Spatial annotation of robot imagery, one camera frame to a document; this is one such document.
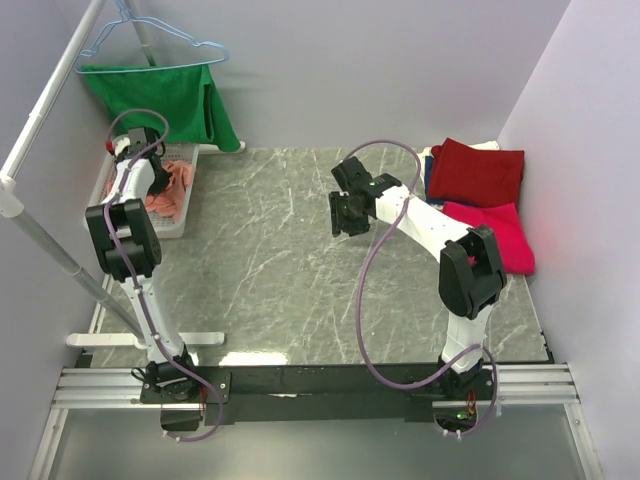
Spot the salmon pink t shirt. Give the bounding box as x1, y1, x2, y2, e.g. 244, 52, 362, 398
98, 159, 194, 224

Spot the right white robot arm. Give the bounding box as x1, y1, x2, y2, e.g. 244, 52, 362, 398
329, 167, 506, 399

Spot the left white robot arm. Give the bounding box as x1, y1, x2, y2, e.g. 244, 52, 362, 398
85, 146, 201, 402

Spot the white plastic laundry basket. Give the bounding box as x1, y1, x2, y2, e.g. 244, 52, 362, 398
88, 143, 199, 239

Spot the blue folded shirt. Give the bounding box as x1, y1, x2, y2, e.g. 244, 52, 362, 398
423, 155, 445, 208

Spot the green hanging t shirt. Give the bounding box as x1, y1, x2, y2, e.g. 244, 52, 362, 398
81, 65, 241, 153

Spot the dark red folded shirt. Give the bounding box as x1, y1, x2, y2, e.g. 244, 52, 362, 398
429, 138, 525, 207

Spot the magenta folded shirt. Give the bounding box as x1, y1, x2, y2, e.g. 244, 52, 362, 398
443, 202, 535, 275

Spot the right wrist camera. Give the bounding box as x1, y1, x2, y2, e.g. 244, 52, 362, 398
331, 156, 373, 194

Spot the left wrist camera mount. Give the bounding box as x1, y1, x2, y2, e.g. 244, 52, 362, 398
106, 127, 160, 162

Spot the white clothes rack frame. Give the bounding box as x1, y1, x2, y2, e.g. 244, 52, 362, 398
0, 0, 247, 349

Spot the light blue wire hanger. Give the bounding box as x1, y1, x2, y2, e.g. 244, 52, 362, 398
72, 1, 230, 76

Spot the aluminium rail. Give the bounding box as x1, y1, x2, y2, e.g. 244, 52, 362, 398
51, 363, 580, 409

